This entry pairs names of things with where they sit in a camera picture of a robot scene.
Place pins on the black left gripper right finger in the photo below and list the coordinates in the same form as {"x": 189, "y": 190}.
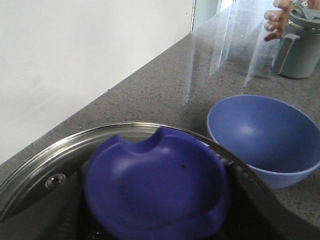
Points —
{"x": 287, "y": 224}

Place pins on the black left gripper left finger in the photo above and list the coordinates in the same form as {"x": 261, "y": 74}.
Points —
{"x": 53, "y": 217}

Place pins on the light blue plastic bowl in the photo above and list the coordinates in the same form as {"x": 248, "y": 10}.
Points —
{"x": 278, "y": 141}

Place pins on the grey lidded water jug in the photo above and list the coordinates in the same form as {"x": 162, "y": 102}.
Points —
{"x": 299, "y": 47}

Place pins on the person's bare hand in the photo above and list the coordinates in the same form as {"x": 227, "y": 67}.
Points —
{"x": 276, "y": 20}

